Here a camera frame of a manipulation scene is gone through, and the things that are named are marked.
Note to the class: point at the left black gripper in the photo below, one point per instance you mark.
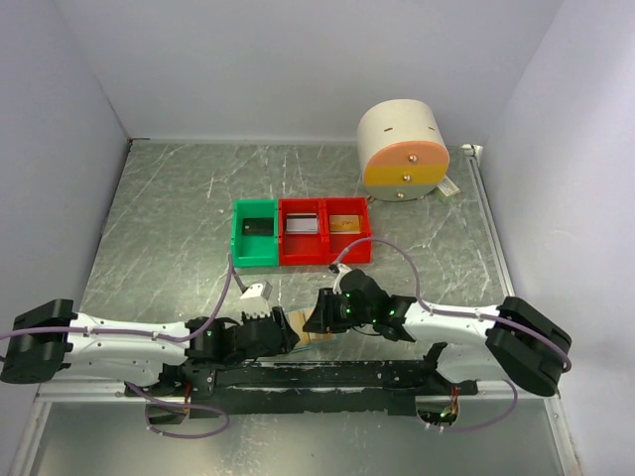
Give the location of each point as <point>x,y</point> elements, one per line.
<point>289,340</point>

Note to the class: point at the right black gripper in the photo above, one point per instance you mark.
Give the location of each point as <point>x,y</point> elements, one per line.
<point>322,318</point>

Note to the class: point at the mint green card holder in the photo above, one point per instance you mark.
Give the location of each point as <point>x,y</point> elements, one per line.
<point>305,348</point>

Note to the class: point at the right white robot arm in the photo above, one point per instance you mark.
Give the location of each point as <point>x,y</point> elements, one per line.
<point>523,345</point>

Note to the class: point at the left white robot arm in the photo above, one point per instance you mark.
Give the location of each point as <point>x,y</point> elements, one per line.
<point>52,339</point>

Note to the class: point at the gold orange card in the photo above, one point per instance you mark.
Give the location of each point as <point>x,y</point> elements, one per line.
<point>345,224</point>

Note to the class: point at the white magnetic stripe card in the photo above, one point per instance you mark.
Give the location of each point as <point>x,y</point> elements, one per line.
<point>302,223</point>

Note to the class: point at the black card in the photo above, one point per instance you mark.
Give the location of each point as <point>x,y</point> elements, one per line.
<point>258,226</point>

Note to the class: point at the right red plastic bin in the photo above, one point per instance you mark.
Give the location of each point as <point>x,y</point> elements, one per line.
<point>335,243</point>

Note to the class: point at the red plastic bin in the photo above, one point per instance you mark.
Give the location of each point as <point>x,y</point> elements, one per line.
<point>297,249</point>
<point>335,243</point>

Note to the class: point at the middle red plastic bin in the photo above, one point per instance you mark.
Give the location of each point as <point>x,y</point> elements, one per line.
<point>297,249</point>

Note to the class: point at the green plastic bin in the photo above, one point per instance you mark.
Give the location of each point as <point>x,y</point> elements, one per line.
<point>254,251</point>

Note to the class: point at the small white tag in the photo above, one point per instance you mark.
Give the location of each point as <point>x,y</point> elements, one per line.
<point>447,188</point>

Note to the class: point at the beige cylindrical drawer cabinet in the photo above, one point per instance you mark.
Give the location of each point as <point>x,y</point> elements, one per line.
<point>401,151</point>

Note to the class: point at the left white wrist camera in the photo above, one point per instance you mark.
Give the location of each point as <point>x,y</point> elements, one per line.
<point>260,290</point>

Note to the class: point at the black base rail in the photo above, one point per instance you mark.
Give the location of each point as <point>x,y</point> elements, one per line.
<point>269,388</point>

